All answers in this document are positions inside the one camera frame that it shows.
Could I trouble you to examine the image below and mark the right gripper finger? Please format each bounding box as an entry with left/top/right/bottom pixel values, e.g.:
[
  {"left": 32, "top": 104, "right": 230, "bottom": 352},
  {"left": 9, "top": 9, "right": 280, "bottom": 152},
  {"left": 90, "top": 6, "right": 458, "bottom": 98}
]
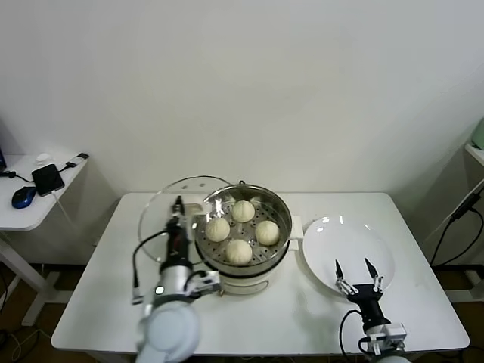
[
  {"left": 364, "top": 257, "right": 385, "bottom": 293},
  {"left": 334, "top": 259, "right": 359, "bottom": 296}
]

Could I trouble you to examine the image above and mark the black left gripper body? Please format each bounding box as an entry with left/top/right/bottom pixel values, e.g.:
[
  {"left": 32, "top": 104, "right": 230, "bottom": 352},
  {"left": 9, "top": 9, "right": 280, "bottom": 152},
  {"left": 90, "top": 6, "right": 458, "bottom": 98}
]
[{"left": 163, "top": 221, "right": 192, "bottom": 268}]

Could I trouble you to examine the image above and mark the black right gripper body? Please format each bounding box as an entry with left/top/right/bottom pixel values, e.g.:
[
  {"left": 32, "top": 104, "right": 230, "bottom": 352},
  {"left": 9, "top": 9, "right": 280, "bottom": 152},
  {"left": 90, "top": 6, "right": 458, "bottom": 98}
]
[{"left": 346, "top": 283, "right": 391, "bottom": 330}]

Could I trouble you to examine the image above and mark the glass lid with cream handle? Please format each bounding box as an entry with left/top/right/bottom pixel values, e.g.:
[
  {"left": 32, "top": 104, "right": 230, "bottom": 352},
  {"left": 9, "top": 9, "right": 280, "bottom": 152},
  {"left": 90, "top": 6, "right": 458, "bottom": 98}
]
[{"left": 138, "top": 174, "right": 237, "bottom": 266}]

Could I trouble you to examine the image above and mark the white steamed baozi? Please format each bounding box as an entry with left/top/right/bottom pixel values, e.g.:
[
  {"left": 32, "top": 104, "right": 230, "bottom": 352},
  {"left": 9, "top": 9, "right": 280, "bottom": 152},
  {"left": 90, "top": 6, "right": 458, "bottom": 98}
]
[
  {"left": 205, "top": 219, "right": 231, "bottom": 244},
  {"left": 254, "top": 220, "right": 281, "bottom": 246},
  {"left": 225, "top": 238, "right": 253, "bottom": 265},
  {"left": 231, "top": 200, "right": 255, "bottom": 223}
]

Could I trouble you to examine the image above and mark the perforated stainless steel steamer basket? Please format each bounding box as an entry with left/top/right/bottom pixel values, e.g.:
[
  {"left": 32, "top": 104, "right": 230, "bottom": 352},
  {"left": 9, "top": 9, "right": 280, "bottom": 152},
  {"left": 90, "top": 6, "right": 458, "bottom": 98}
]
[{"left": 194, "top": 180, "right": 293, "bottom": 268}]

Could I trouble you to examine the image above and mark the white round plate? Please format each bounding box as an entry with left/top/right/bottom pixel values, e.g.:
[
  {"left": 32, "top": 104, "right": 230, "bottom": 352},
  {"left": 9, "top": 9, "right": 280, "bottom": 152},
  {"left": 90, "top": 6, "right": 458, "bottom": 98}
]
[{"left": 302, "top": 216, "right": 396, "bottom": 299}]

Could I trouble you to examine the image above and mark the white electric cooker base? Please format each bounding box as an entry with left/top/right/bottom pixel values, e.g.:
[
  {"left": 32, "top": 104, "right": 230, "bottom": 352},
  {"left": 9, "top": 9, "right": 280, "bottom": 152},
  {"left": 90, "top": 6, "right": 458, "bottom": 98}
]
[{"left": 188, "top": 211, "right": 303, "bottom": 299}]

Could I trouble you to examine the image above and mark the black silver usb adapter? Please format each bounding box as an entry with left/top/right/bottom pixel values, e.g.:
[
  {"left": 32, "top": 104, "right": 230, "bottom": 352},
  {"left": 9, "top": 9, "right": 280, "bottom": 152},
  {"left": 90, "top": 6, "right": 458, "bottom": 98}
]
[{"left": 56, "top": 152, "right": 90, "bottom": 175}]

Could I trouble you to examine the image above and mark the black smartphone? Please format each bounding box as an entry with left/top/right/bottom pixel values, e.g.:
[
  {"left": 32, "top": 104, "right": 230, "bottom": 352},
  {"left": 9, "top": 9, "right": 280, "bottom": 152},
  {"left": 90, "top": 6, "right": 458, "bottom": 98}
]
[{"left": 31, "top": 163, "right": 65, "bottom": 197}]

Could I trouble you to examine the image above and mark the white side table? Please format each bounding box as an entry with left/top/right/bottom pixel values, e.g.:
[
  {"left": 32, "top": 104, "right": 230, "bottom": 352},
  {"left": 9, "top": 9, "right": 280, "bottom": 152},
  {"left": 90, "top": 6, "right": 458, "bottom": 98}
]
[{"left": 0, "top": 153, "right": 92, "bottom": 328}]

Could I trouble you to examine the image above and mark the blue computer mouse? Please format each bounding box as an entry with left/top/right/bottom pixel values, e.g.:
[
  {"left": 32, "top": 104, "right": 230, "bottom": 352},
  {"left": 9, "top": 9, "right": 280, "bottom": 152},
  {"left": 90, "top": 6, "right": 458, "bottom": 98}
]
[{"left": 10, "top": 186, "right": 38, "bottom": 210}]

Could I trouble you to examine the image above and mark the white shelf board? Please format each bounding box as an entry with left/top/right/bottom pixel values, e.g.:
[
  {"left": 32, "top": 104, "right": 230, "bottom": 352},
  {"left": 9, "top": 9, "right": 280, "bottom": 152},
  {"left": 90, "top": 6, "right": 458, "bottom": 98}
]
[{"left": 463, "top": 142, "right": 484, "bottom": 169}]

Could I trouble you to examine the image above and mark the pale green appliance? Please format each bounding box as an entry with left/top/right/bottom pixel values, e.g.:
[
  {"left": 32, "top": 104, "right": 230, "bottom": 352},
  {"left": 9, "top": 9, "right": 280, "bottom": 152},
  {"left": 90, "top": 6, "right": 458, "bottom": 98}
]
[{"left": 470, "top": 116, "right": 484, "bottom": 150}]

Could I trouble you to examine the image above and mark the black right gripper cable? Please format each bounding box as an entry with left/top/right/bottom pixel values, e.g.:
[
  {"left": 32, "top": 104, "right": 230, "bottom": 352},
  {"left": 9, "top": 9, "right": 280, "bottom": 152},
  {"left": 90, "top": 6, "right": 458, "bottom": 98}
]
[{"left": 339, "top": 309, "right": 366, "bottom": 360}]

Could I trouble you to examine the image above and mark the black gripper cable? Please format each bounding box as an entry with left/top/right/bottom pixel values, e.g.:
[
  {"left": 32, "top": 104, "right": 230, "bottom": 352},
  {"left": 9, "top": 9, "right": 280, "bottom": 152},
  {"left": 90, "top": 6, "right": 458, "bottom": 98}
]
[
  {"left": 131, "top": 230, "right": 169, "bottom": 306},
  {"left": 339, "top": 309, "right": 366, "bottom": 360}
]

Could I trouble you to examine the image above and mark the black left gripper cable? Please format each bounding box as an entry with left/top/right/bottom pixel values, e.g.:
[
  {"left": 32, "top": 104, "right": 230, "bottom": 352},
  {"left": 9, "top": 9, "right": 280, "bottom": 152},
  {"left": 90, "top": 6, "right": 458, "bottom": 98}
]
[{"left": 131, "top": 230, "right": 169, "bottom": 306}]

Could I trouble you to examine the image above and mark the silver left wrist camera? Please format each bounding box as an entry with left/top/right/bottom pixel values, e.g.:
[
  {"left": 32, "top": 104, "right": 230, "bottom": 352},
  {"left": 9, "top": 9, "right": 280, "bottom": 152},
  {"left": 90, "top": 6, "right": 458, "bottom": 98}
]
[{"left": 187, "top": 270, "right": 222, "bottom": 300}]

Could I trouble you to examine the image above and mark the black power cable with adapter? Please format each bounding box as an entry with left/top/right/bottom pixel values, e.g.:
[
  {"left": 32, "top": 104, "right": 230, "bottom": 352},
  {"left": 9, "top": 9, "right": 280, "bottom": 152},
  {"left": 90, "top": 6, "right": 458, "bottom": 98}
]
[{"left": 430, "top": 191, "right": 484, "bottom": 266}]

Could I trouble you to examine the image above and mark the white charging cable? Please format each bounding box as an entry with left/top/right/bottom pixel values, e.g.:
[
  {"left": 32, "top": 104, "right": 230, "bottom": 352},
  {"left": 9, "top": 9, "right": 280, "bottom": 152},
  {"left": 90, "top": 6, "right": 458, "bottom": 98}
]
[{"left": 48, "top": 191, "right": 82, "bottom": 231}]

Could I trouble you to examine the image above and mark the black plug with cable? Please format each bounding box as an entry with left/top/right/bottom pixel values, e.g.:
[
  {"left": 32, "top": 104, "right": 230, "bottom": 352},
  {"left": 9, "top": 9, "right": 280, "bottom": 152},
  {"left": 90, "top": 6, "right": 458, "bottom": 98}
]
[{"left": 0, "top": 169, "right": 33, "bottom": 183}]

